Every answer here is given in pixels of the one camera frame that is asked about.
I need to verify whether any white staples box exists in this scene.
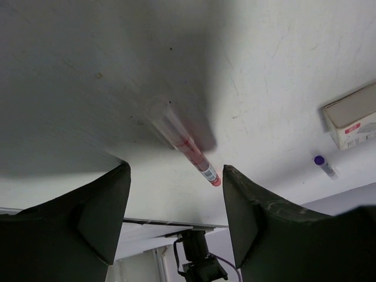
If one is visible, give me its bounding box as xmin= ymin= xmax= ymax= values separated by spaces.
xmin=323 ymin=83 xmax=376 ymax=150

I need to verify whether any red ink pen refill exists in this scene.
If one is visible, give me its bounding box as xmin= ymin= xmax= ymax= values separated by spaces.
xmin=146 ymin=97 xmax=221 ymax=187

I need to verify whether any purple ink pen refill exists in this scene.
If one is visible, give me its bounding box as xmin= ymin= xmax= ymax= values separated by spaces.
xmin=313 ymin=154 xmax=338 ymax=180

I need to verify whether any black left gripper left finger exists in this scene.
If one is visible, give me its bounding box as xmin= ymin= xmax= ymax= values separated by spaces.
xmin=1 ymin=163 xmax=131 ymax=281

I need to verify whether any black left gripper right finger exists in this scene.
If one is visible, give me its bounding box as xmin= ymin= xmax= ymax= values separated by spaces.
xmin=223 ymin=165 xmax=375 ymax=281

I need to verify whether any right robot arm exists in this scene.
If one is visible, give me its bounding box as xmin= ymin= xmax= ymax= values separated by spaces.
xmin=173 ymin=230 xmax=229 ymax=282

